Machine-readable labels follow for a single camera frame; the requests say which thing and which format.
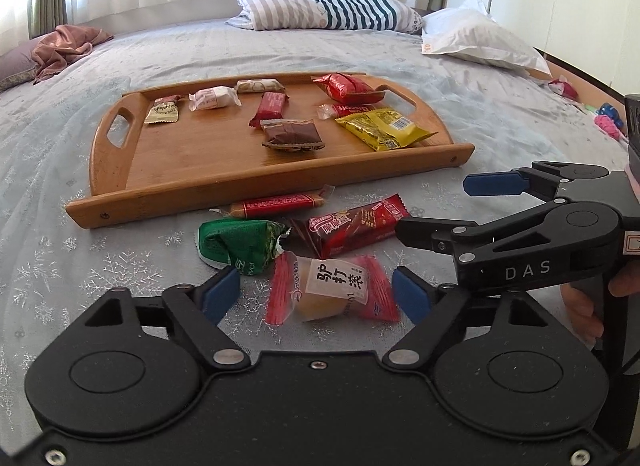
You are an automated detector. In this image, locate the white and pink packet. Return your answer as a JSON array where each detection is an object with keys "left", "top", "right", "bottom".
[{"left": 188, "top": 86, "right": 242, "bottom": 113}]

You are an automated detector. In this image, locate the person's right hand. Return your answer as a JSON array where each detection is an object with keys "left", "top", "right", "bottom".
[{"left": 560, "top": 262, "right": 640, "bottom": 347}]

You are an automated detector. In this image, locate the olive small packet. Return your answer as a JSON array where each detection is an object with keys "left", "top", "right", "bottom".
[{"left": 144, "top": 97, "right": 181, "bottom": 125}]

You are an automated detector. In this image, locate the pink crumpled cloth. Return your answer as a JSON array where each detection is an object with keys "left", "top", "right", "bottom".
[{"left": 32, "top": 24, "right": 115, "bottom": 85}]

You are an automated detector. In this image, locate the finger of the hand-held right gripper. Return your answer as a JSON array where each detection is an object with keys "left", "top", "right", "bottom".
[
  {"left": 395, "top": 200, "right": 623, "bottom": 267},
  {"left": 462, "top": 161, "right": 626, "bottom": 203}
]

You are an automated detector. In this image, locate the purple pillow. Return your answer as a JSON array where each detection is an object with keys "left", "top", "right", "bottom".
[{"left": 0, "top": 38, "right": 41, "bottom": 92}]

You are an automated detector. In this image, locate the green snack packet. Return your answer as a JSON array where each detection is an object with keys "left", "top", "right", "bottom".
[{"left": 197, "top": 218, "right": 292, "bottom": 277}]

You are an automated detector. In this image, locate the small dark red bar packet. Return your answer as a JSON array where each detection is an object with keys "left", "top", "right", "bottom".
[{"left": 249, "top": 92, "right": 290, "bottom": 129}]

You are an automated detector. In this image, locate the brown cake packet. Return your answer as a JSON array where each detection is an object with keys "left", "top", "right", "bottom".
[{"left": 259, "top": 118, "right": 326, "bottom": 153}]

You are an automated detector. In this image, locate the red packet with dark pastry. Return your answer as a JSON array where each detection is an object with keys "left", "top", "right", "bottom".
[{"left": 311, "top": 72, "right": 388, "bottom": 106}]

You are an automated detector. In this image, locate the pink-red packet with beige cake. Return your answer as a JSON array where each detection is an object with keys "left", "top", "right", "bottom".
[{"left": 265, "top": 252, "right": 401, "bottom": 325}]

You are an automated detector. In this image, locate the clear-ended red candy packet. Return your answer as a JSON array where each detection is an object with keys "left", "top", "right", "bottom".
[{"left": 317, "top": 104, "right": 381, "bottom": 121}]

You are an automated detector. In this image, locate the light blue bedspread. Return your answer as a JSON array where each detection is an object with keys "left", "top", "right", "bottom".
[{"left": 0, "top": 16, "right": 640, "bottom": 447}]

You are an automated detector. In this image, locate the red and white small packet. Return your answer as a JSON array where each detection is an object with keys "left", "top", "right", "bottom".
[{"left": 547, "top": 76, "right": 578, "bottom": 100}]

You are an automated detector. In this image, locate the long red sausage stick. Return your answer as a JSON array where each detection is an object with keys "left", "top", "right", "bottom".
[{"left": 222, "top": 185, "right": 335, "bottom": 219}]

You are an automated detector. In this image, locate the white pillow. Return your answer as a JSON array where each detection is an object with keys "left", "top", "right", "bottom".
[{"left": 421, "top": 0, "right": 552, "bottom": 77}]

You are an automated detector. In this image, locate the beige nougat packet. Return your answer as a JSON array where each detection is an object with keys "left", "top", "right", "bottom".
[{"left": 235, "top": 78, "right": 285, "bottom": 95}]

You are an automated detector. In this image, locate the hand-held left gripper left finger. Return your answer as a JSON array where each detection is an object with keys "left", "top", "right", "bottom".
[{"left": 82, "top": 266, "right": 251, "bottom": 372}]

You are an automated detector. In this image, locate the wooden tray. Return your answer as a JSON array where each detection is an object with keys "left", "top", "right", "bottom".
[{"left": 65, "top": 70, "right": 476, "bottom": 231}]

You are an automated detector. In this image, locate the blue toy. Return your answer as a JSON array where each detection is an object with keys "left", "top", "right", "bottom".
[{"left": 597, "top": 102, "right": 625, "bottom": 129}]

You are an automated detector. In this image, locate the striped pillow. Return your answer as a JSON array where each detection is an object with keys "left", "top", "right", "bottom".
[{"left": 225, "top": 0, "right": 425, "bottom": 35}]

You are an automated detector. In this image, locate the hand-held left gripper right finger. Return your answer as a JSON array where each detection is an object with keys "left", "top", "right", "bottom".
[{"left": 382, "top": 267, "right": 543, "bottom": 372}]

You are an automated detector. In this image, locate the yellow snack packet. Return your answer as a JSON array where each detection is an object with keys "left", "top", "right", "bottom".
[{"left": 334, "top": 108, "right": 440, "bottom": 153}]

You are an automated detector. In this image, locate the pink toy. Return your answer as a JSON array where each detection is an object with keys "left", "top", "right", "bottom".
[{"left": 594, "top": 114, "right": 628, "bottom": 141}]

